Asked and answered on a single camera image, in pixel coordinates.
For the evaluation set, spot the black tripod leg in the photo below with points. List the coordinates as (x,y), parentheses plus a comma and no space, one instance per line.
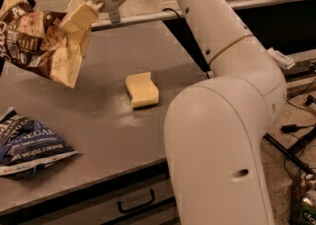
(295,160)

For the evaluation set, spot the black drawer handle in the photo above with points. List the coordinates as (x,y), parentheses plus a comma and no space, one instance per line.
(136,201)

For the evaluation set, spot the yellow sponge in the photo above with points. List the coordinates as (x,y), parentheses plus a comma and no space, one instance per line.
(142,90)

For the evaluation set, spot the white small packet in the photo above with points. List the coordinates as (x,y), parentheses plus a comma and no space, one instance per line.
(283,61)

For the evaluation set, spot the blue chip bag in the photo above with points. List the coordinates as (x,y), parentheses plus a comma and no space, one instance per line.
(28,145)

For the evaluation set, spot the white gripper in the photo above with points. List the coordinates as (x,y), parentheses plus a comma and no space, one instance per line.
(84,13)

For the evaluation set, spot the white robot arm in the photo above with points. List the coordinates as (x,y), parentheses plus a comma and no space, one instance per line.
(213,129)

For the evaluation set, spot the grey drawer cabinet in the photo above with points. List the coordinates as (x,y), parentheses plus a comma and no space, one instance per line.
(64,195)

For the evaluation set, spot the brown chip bag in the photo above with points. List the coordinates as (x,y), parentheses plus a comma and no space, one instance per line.
(34,41)

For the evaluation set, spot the green soda can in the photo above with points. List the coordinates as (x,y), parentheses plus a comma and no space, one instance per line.
(308,208)

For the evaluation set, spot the metal glass bracket left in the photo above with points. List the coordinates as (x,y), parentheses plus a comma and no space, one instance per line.
(114,16)

